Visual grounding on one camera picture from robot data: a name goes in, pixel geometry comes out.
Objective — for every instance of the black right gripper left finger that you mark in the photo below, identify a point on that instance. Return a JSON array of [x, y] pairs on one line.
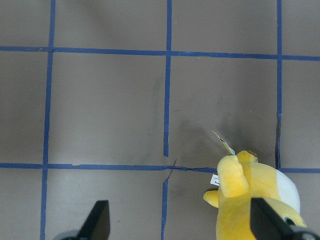
[[97, 224]]

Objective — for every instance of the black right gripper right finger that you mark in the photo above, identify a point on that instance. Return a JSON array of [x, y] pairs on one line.
[[266, 224]]

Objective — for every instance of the yellow plush toy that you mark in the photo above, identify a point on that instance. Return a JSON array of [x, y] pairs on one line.
[[240, 178]]

